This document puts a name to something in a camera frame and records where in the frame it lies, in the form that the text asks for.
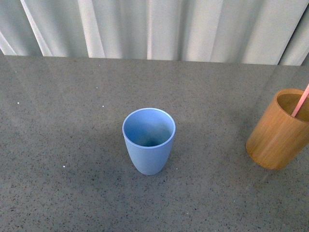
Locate blue cup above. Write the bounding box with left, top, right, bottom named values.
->
left=122, top=108, right=176, bottom=175

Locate pink chopstick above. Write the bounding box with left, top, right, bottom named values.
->
left=291, top=84, right=309, bottom=117

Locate white curtain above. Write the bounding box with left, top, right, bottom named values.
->
left=0, top=0, right=309, bottom=66

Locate bamboo chopstick holder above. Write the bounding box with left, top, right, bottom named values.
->
left=246, top=88, right=309, bottom=169

